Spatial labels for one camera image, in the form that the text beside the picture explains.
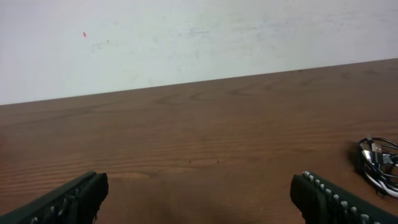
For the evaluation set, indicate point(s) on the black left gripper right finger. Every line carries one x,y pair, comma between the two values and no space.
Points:
322,202

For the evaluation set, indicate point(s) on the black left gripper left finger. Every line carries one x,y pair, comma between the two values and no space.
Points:
76,202

